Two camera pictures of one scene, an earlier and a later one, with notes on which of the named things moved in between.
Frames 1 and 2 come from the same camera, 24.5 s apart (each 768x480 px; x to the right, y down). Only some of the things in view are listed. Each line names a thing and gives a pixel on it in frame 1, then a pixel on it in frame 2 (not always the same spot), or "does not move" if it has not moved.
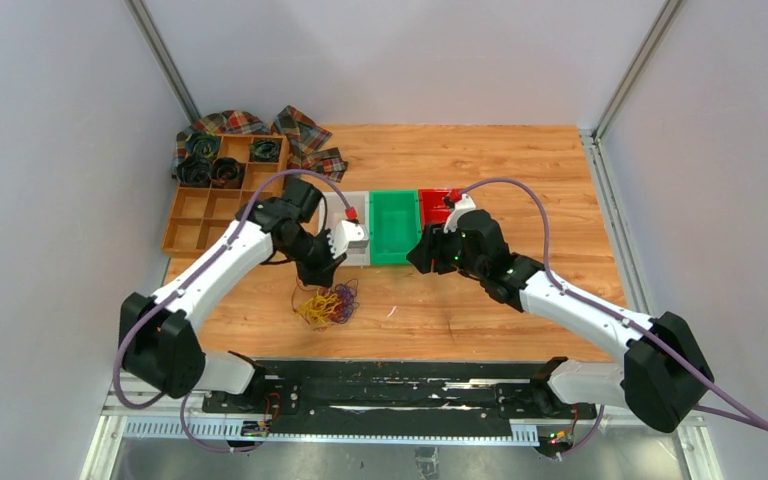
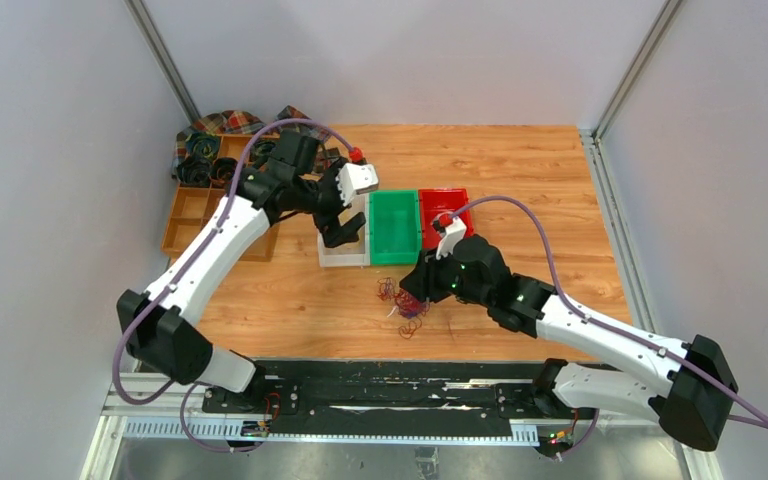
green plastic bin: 395,225 does not move
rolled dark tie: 264,150 does not move
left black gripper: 323,274 → 335,234
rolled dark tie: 203,145 does not move
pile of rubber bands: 337,311 → 409,305
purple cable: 346,293 → 408,306
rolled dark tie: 194,172 does not move
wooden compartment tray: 197,214 does not move
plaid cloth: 302,138 does not move
